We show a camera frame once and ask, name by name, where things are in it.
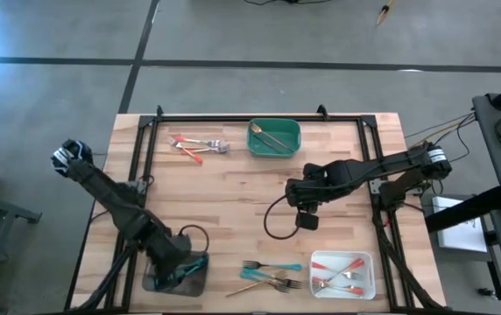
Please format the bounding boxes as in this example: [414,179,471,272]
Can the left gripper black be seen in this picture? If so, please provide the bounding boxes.
[145,225,194,291]

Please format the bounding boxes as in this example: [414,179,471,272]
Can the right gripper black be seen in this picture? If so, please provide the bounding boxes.
[286,159,352,214]

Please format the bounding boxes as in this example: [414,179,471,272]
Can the gold fork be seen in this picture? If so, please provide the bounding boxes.
[224,269,288,299]
[252,132,294,155]
[250,122,296,153]

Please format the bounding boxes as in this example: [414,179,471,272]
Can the grey translucent plastic bin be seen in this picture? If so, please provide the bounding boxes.
[141,243,211,299]

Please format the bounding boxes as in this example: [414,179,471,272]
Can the teal plastic bin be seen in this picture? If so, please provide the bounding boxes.
[246,117,302,159]

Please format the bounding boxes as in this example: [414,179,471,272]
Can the white plastic tray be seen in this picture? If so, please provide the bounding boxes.
[309,249,377,301]

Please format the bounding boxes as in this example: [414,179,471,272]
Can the white box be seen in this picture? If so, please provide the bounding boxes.
[433,195,489,254]

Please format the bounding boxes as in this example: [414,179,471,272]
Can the black beam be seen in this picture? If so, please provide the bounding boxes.
[424,185,501,233]

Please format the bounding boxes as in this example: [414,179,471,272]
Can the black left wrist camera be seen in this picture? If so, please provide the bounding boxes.
[167,234,193,263]

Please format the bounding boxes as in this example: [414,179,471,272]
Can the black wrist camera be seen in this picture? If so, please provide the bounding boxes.
[295,212,321,232]
[167,234,193,263]

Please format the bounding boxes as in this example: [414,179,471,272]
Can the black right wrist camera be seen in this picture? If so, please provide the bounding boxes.
[295,212,321,232]

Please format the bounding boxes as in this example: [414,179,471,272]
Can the black right camera cable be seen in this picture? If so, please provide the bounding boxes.
[262,194,300,241]

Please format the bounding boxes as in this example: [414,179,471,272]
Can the black camera cable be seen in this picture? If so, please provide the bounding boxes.
[177,224,211,256]
[262,194,300,241]

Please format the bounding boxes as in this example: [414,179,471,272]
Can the black left camera cable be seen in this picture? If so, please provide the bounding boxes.
[177,224,211,256]

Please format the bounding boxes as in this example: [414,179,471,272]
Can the right arm supply wires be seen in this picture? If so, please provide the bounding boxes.
[403,111,477,165]

